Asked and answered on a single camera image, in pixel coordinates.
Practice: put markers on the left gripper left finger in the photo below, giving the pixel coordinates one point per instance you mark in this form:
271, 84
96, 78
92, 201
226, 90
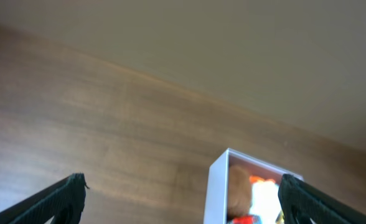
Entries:
62, 202

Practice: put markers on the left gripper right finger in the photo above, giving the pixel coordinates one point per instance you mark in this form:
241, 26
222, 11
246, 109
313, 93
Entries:
302, 203

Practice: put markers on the white orange plush duck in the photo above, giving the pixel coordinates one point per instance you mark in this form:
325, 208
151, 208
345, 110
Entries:
265, 202

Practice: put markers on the red toy fire truck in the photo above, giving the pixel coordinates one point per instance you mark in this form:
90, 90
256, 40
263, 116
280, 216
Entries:
248, 219

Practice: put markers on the brown plush bear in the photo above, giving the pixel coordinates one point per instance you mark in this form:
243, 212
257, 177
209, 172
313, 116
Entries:
239, 195

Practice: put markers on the pink white cardboard box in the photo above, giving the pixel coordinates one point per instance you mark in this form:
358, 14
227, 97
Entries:
217, 186

